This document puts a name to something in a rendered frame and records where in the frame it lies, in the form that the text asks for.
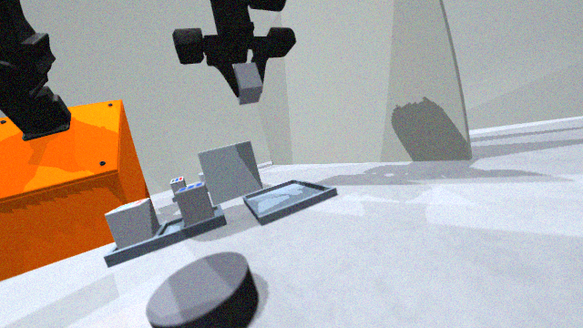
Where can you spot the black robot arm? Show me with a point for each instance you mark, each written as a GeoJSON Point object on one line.
{"type": "Point", "coordinates": [25, 59]}

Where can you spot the grey cylinder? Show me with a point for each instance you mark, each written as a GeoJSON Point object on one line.
{"type": "Point", "coordinates": [216, 291]}

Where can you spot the white flat panel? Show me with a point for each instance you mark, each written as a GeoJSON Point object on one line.
{"type": "Point", "coordinates": [366, 81]}

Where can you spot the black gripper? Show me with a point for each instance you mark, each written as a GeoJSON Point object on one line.
{"type": "Point", "coordinates": [235, 32]}

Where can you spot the light blue square tray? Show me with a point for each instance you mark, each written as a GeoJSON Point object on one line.
{"type": "Point", "coordinates": [284, 199]}

